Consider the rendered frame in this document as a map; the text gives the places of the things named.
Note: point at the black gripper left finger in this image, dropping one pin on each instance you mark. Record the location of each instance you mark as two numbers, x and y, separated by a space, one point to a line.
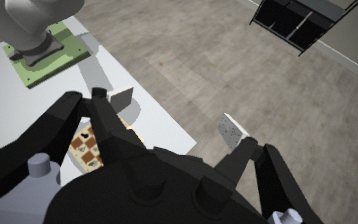
30 165

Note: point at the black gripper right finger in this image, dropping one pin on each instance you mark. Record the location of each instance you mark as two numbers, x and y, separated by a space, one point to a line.
281 199

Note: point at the wooden chessboard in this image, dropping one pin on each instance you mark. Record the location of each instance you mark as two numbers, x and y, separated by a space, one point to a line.
84 157

